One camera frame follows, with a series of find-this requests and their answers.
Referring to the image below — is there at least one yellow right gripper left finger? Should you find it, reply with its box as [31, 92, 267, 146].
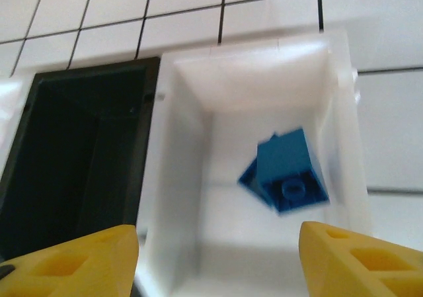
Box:
[0, 224, 140, 297]

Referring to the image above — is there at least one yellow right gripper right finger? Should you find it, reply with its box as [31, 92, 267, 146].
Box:
[298, 220, 423, 297]

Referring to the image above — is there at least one blue lego brick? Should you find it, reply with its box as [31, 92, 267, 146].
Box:
[237, 127, 331, 218]

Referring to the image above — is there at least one white container with blue legos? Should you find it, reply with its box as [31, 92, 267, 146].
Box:
[132, 25, 373, 297]

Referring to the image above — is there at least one black plastic container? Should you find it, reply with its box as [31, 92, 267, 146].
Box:
[0, 56, 162, 265]

